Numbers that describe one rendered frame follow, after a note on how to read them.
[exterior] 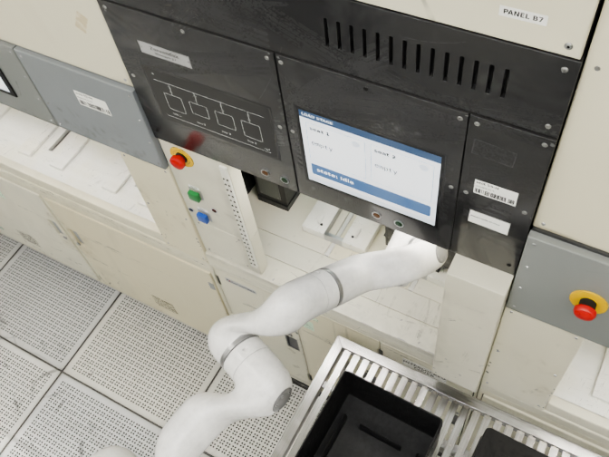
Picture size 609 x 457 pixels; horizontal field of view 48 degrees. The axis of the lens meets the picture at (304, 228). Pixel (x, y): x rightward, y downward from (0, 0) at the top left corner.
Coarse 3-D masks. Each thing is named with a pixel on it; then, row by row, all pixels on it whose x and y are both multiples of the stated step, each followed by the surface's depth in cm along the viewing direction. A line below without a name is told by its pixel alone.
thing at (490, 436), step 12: (492, 432) 169; (480, 444) 168; (492, 444) 167; (504, 444) 167; (516, 444) 167; (480, 456) 166; (492, 456) 166; (504, 456) 165; (516, 456) 165; (528, 456) 165; (540, 456) 165
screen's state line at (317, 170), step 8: (312, 168) 138; (320, 168) 136; (328, 176) 137; (336, 176) 136; (344, 176) 134; (344, 184) 136; (352, 184) 135; (360, 184) 134; (368, 184) 132; (368, 192) 134; (376, 192) 133; (384, 192) 132; (392, 192) 130; (392, 200) 132; (400, 200) 131; (408, 200) 130; (408, 208) 132; (416, 208) 130; (424, 208) 129
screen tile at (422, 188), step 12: (372, 156) 124; (384, 156) 122; (396, 156) 121; (372, 168) 127; (396, 168) 123; (408, 168) 122; (432, 168) 118; (372, 180) 130; (384, 180) 128; (396, 180) 127; (408, 180) 125; (420, 180) 123; (432, 180) 121; (408, 192) 128; (420, 192) 126
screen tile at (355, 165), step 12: (312, 132) 128; (324, 132) 126; (336, 132) 124; (336, 144) 127; (348, 144) 125; (312, 156) 134; (324, 156) 132; (336, 156) 130; (360, 156) 126; (336, 168) 133; (348, 168) 131; (360, 168) 129
